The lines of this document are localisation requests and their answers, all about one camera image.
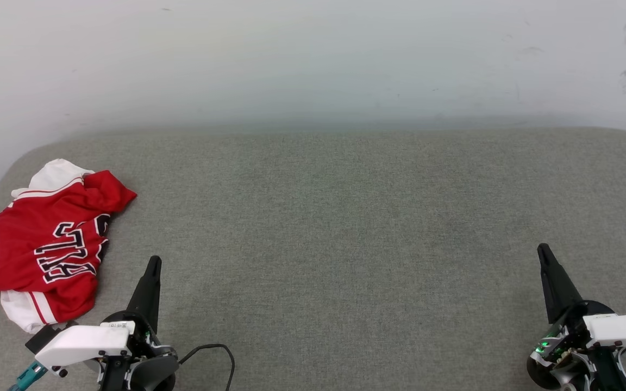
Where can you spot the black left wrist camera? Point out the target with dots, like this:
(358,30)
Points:
(44,338)

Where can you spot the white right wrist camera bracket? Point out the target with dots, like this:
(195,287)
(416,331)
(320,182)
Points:
(625,331)

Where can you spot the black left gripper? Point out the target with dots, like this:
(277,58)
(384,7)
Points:
(150,374)

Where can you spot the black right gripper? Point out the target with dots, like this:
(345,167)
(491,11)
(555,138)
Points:
(563,358)

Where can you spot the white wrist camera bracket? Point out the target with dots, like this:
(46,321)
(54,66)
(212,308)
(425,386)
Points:
(625,331)
(85,342)

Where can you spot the red and white basketball jersey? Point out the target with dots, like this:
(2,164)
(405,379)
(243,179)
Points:
(36,233)

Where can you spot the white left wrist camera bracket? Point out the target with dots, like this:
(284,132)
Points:
(85,342)

